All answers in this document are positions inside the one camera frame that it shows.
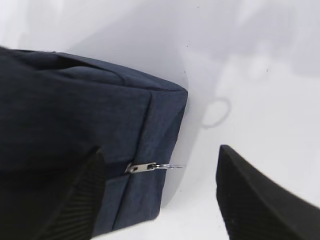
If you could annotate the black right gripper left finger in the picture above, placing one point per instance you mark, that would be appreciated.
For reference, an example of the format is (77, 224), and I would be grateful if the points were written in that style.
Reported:
(76, 216)

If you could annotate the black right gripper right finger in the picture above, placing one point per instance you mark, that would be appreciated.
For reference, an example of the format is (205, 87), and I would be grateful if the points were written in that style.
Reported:
(253, 207)

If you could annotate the dark navy lunch bag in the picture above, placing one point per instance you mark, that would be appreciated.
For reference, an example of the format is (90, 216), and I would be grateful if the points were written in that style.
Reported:
(54, 109)

